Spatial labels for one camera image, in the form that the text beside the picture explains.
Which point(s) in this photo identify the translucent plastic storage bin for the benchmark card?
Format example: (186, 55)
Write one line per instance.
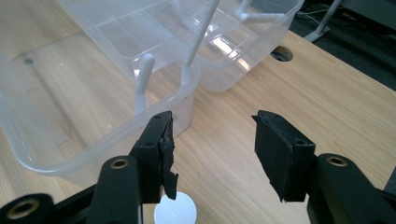
(77, 93)
(249, 62)

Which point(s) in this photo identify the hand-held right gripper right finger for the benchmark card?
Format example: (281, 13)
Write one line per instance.
(277, 155)

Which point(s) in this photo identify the grey metal stand leg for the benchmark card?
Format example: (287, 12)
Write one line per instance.
(325, 21)

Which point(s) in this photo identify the white round disc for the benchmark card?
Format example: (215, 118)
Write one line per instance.
(180, 211)

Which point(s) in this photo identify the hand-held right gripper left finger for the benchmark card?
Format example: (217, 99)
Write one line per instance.
(149, 168)

